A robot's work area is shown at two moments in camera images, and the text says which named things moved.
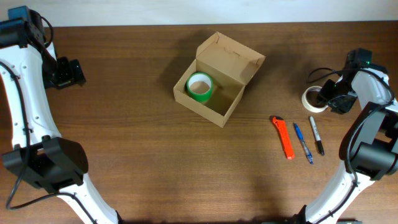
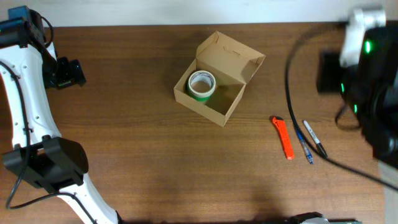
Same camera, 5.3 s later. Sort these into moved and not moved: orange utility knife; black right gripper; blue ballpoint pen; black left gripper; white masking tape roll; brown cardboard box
Moved: white masking tape roll; black right gripper
Not moved: orange utility knife; black left gripper; blue ballpoint pen; brown cardboard box
